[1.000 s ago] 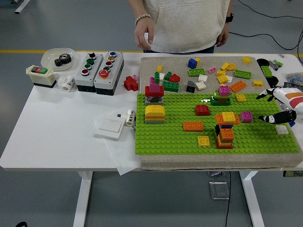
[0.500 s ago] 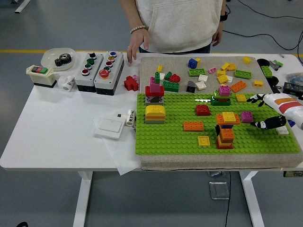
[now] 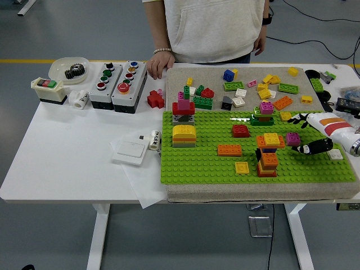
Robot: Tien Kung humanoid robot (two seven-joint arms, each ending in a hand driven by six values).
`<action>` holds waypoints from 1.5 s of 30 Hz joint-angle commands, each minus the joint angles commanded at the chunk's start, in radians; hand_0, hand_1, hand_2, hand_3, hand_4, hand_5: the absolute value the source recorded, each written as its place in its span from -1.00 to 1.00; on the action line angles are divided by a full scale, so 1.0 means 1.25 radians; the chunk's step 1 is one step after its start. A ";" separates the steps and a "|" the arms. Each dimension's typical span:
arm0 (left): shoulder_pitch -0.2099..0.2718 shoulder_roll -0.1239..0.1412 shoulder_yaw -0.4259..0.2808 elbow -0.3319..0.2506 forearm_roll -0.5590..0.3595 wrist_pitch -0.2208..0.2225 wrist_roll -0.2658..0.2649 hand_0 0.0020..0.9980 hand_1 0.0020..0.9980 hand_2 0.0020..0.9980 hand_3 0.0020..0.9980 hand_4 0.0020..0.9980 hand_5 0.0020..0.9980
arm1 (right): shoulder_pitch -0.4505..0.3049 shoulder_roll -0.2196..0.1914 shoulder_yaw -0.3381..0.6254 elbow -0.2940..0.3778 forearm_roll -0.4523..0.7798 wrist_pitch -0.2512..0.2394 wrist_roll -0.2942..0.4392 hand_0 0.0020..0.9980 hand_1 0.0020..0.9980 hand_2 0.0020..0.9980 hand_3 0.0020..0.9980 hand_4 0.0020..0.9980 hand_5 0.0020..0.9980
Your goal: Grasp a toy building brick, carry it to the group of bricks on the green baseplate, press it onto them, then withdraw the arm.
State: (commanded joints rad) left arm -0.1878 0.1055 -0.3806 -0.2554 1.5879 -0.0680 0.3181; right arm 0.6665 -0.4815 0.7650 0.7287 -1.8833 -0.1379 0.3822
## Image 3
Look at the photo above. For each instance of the light green long plate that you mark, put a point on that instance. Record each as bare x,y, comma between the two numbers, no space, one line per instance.
288,88
234,86

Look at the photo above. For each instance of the person's right hand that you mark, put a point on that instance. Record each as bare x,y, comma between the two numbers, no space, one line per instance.
159,63

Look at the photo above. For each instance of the yellow rounded brick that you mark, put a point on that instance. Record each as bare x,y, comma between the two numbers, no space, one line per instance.
184,130

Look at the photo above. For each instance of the orange square brick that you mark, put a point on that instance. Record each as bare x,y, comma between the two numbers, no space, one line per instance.
269,159

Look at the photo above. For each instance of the small metal floor plate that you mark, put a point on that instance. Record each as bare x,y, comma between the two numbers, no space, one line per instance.
256,207

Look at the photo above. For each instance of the white small brick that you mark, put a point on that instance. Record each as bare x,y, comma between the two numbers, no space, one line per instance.
192,91

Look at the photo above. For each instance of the yellow small brick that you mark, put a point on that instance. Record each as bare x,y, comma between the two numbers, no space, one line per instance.
190,81

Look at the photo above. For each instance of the white tube with black writing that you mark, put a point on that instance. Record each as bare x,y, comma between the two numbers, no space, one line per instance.
154,140

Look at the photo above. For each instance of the white pipe tee fitting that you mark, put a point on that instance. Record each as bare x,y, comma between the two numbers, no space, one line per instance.
80,98

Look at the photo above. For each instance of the yellow narrow brick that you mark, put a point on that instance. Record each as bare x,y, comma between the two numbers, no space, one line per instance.
235,73

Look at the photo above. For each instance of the cream red-green switch box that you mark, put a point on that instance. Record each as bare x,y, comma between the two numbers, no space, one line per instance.
49,91

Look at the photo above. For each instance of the magenta square toy brick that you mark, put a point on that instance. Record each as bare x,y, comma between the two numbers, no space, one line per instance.
266,108
292,139

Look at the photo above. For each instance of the red-orange base brick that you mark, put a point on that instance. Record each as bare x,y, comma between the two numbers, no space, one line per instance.
267,174

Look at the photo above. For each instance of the small pink brick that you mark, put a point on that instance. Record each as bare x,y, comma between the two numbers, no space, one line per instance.
160,91

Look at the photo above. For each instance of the grey four-button control box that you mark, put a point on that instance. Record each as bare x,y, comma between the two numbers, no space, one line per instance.
105,92

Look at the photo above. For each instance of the orange thin plate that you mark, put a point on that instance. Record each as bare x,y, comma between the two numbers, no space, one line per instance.
184,138

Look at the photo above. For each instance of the white paper sheet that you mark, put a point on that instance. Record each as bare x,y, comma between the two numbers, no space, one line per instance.
146,191

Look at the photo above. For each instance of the grey wide brick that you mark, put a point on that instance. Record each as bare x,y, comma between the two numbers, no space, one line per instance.
184,144

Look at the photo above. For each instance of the blue square brick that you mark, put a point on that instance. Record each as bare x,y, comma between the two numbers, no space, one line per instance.
228,75

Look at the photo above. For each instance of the yellow square plate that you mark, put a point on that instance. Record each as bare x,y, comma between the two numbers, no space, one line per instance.
285,116
242,168

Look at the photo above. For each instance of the person's left hand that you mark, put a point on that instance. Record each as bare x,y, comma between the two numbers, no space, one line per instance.
260,43

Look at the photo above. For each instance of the black device green print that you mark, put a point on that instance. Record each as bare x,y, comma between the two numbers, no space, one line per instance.
347,104

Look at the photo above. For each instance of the white small plate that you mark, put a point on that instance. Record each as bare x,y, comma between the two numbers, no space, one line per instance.
272,94

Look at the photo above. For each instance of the dark blue brick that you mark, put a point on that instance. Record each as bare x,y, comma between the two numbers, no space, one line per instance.
270,151

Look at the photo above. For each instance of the white table leg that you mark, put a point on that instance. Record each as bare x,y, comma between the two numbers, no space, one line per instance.
299,242
98,239

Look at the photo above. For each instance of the yellow square brick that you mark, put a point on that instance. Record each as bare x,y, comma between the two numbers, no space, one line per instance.
271,139

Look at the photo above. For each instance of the dark grey sloped brick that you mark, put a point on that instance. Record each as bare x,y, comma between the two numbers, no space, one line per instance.
226,104

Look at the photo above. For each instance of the red rounded brick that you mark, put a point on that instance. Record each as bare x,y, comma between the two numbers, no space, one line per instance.
207,92

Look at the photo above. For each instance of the orange wide brick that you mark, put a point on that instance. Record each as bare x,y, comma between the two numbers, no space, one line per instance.
260,142

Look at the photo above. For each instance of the white furniture foot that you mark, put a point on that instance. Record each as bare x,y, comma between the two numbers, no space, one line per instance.
28,6

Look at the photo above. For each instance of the brown small brick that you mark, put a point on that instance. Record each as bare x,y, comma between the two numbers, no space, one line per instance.
264,118

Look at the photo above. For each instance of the person's right forearm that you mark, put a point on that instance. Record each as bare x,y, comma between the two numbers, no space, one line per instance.
159,28

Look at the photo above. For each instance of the red wide brick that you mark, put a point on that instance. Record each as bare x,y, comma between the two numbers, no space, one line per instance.
175,108

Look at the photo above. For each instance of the yellow thin plate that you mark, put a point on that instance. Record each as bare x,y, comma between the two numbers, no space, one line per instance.
259,169

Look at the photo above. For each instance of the grey-brown foam mat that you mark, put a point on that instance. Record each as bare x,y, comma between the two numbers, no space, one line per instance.
208,76

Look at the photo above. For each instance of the green small brick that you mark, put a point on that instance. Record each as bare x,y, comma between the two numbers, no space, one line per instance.
200,90

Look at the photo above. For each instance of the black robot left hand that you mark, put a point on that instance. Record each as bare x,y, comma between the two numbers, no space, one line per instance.
27,268

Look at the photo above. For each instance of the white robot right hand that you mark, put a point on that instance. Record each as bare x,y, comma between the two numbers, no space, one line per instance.
337,126

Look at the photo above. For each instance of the large metal floor plate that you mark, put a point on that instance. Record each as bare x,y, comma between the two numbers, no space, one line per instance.
260,226

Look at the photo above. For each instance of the white square plate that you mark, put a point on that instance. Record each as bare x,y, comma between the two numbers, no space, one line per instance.
238,102
337,156
241,92

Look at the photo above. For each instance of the magenta tall brick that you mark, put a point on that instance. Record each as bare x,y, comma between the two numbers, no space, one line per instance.
184,104

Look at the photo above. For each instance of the person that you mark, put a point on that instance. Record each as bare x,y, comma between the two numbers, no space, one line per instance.
211,28

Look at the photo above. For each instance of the grey emergency-stop control box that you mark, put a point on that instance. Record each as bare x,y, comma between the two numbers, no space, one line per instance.
128,97

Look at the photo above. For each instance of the green studded baseplate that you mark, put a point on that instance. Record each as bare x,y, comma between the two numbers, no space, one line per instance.
202,163

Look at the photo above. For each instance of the pink small plate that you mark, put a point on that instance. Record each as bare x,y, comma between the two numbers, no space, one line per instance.
252,83

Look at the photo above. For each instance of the red cross-shaped brick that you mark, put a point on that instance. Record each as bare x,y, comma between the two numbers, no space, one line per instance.
155,99

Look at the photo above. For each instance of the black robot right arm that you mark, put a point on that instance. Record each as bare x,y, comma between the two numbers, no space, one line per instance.
356,147

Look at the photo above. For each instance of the dark green frame brick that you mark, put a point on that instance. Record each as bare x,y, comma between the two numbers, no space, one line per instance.
263,123

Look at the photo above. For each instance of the white wall switch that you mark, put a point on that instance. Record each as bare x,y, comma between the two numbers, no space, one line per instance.
130,152

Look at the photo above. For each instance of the orange long brick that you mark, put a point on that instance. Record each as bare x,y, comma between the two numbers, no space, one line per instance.
282,103
229,150

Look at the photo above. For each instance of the green tall narrow brick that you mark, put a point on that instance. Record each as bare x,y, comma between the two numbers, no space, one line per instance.
187,92

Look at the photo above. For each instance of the dark green long brick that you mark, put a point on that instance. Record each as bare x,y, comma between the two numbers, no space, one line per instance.
203,103

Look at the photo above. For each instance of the white translucent dish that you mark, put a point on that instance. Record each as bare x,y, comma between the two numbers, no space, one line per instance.
59,69

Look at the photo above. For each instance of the black metal gear stack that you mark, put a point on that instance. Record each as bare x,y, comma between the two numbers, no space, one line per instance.
75,71

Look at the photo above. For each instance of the grey green tool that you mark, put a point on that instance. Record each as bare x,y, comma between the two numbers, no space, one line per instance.
327,76

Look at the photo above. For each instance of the grey brick base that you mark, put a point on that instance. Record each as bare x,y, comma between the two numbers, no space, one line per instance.
182,121

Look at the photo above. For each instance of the bag with blue parts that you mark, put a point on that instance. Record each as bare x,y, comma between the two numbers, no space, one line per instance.
350,92

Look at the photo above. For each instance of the black desk control unit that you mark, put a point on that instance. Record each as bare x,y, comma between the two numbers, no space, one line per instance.
348,207

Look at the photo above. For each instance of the red sloped brick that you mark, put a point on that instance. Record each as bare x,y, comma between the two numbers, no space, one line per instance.
241,130

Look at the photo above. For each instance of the black smartwatch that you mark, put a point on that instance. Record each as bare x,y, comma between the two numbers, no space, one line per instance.
267,19

